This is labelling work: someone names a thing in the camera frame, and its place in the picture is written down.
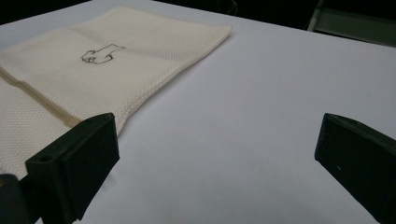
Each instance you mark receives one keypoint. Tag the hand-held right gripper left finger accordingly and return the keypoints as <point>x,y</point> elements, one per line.
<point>77,161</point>

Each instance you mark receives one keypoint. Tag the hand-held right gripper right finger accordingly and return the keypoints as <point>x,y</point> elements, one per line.
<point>358,158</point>

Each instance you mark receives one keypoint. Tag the cream cloth towel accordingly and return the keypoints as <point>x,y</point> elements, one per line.
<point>93,84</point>

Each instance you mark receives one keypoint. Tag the grey-green metal frame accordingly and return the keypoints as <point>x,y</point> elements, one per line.
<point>355,23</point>

